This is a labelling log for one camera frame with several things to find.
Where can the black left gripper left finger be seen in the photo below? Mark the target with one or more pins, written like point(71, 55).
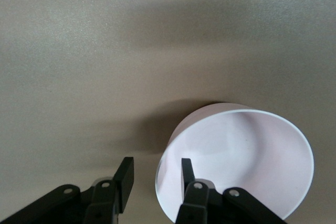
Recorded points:
point(102, 203)

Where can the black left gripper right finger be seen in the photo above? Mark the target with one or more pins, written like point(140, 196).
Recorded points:
point(199, 205)

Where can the pink bowl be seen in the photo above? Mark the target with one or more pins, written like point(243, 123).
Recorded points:
point(249, 150)

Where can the brown table cloth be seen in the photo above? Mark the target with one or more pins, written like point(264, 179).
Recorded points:
point(105, 51)

